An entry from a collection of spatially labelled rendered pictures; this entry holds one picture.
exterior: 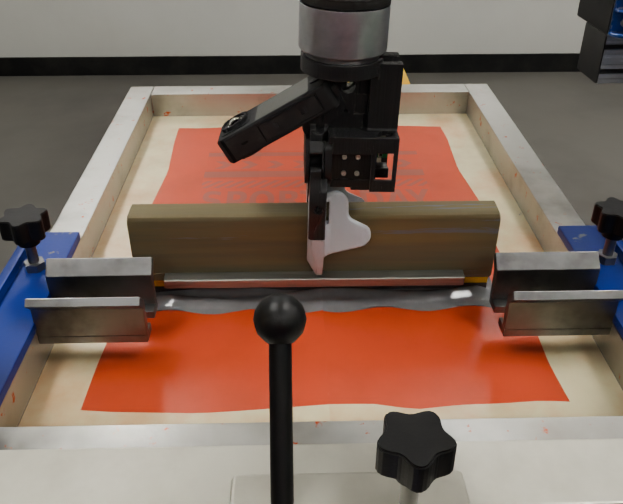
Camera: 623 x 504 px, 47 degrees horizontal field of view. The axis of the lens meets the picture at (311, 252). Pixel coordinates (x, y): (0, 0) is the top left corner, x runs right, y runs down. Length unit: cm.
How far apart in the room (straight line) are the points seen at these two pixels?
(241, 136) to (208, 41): 377
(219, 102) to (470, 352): 66
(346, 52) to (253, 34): 378
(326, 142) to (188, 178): 38
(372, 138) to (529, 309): 20
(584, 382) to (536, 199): 27
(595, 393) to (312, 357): 25
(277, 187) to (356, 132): 33
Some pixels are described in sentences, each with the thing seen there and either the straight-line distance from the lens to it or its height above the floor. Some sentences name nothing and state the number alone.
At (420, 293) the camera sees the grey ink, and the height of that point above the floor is 96.
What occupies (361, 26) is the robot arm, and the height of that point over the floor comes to 123.
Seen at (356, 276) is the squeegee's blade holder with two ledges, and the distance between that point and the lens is 70.
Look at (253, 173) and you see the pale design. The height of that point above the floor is 95.
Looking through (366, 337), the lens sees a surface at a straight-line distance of 68.
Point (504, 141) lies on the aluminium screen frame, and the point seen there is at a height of 99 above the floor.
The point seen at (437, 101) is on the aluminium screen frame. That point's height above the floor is 97.
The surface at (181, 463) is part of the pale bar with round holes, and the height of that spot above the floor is 104.
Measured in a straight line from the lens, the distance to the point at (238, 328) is 69.
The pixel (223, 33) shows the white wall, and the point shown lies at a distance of 438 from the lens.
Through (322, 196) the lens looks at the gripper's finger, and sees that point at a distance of 63.
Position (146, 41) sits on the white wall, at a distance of 445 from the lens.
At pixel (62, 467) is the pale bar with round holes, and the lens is 47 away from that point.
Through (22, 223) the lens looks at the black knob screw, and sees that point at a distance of 69.
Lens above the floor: 138
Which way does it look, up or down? 32 degrees down
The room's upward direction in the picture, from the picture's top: straight up
